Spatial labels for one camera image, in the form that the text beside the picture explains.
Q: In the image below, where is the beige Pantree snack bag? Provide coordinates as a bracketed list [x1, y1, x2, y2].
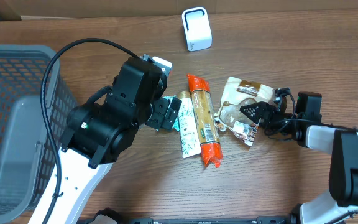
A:
[214, 77, 273, 147]

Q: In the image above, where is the white tube with gold cap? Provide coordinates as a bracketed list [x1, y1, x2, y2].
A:
[177, 91, 201, 158]

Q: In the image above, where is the orange pasta packet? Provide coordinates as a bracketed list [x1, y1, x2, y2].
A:
[187, 73, 223, 167]

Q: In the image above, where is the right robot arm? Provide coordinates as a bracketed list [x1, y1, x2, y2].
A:
[239, 88, 358, 224]

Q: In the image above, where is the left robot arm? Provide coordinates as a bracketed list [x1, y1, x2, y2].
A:
[30, 54, 181, 223]

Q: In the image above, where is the white barcode scanner stand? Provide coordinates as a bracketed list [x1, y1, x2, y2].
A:
[181, 7, 213, 52]

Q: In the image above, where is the grey plastic shopping basket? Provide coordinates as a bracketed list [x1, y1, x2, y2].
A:
[0, 44, 77, 223]

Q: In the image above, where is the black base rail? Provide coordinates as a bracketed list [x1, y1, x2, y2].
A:
[85, 216, 295, 224]

